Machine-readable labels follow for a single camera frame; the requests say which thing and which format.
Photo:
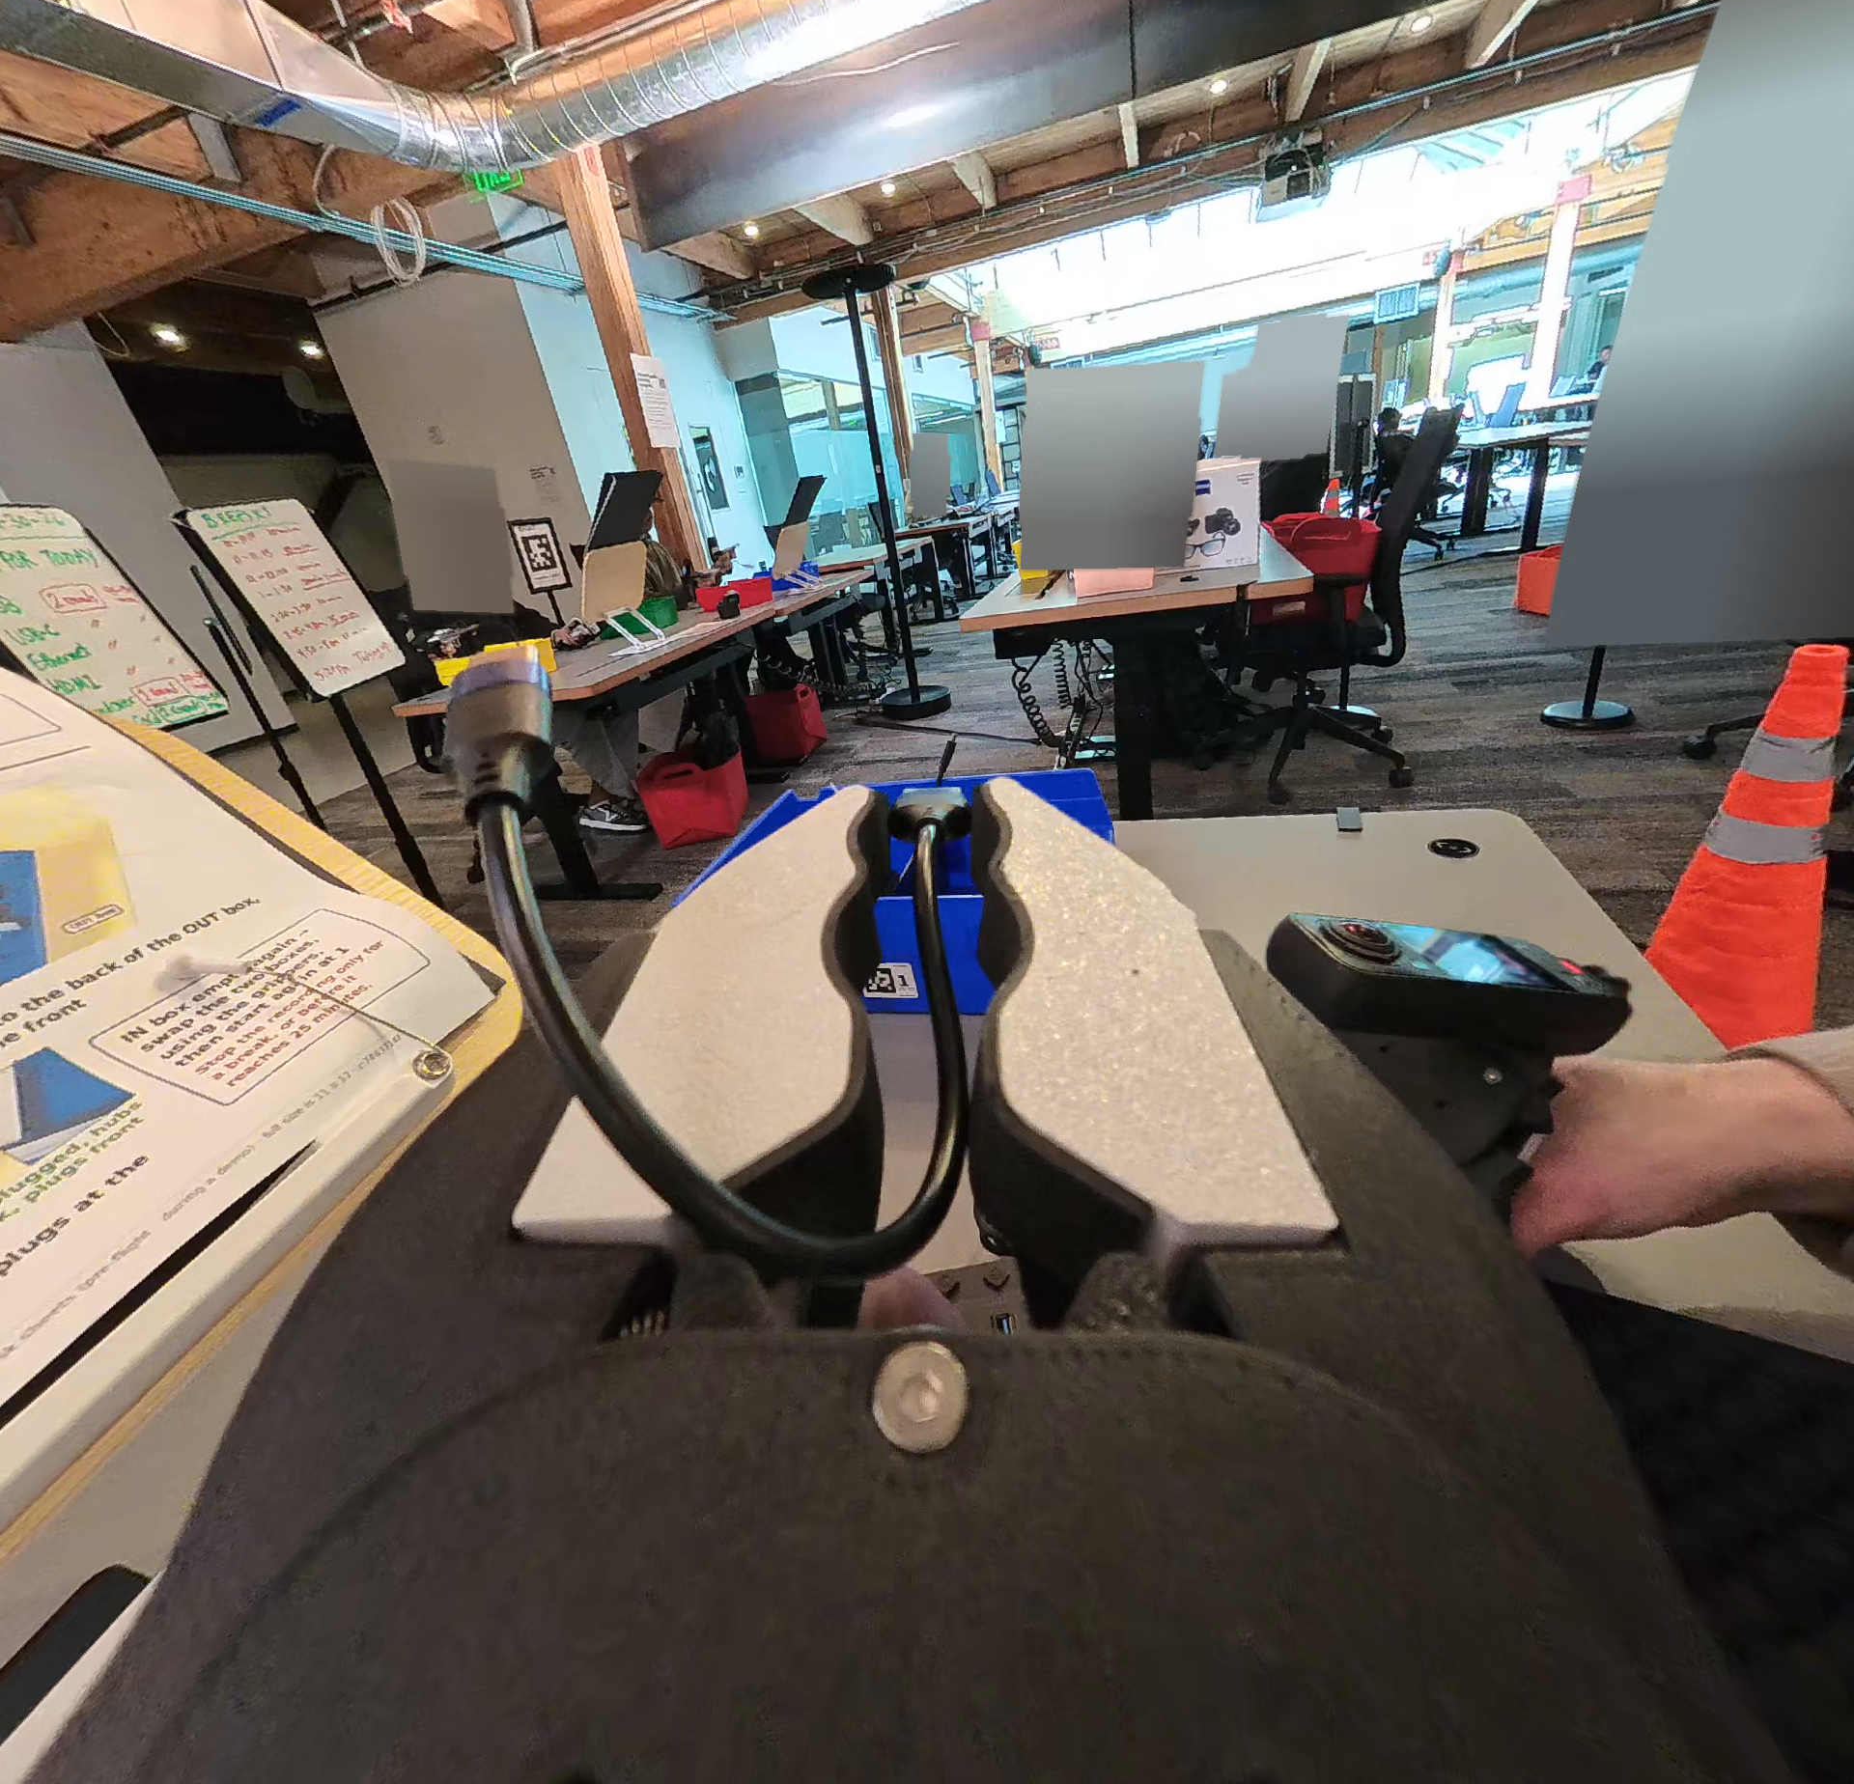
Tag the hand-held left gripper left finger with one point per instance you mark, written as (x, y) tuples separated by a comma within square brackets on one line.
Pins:
[(711, 1065)]

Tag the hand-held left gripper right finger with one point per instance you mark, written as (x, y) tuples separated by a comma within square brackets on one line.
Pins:
[(1144, 1065)]

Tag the blue plastic bin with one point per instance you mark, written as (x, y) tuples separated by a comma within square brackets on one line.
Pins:
[(1029, 797)]

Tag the person's right hand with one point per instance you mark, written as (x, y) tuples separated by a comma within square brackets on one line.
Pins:
[(1657, 1143)]

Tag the instruction sheet on stand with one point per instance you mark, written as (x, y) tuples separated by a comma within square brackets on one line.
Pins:
[(493, 1019)]

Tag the red plastic bin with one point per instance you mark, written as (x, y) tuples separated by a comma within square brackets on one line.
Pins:
[(782, 723), (693, 797)]

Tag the orange traffic cone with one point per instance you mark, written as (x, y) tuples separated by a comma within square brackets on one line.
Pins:
[(1755, 864)]

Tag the black office chair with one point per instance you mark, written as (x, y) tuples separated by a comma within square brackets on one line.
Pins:
[(1362, 600)]

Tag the wooden work desk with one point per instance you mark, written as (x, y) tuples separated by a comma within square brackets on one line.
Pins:
[(1134, 601), (666, 659)]

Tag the orange plastic bin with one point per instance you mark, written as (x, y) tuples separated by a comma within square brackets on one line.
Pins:
[(1536, 580)]

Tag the green plastic bin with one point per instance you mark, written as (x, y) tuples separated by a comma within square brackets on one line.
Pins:
[(642, 624)]

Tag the yellow plastic bin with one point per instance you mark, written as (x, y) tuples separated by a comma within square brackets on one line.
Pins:
[(496, 659)]

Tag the white printed box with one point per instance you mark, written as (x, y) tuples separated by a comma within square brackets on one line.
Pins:
[(1220, 511)]

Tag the black white marker sign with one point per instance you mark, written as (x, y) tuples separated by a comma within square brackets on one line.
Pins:
[(536, 556)]

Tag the printed instruction sheet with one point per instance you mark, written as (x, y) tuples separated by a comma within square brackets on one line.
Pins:
[(169, 1065)]

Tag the black foam wrist rest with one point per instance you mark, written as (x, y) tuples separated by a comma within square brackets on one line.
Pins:
[(1745, 1496)]

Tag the handwritten whiteboard sign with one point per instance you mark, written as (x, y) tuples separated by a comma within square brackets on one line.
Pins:
[(103, 616), (296, 589)]

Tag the white document stand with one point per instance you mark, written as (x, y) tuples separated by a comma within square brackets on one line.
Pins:
[(169, 1438)]

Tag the green exit sign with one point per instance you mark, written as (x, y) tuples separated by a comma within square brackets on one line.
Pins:
[(493, 187)]

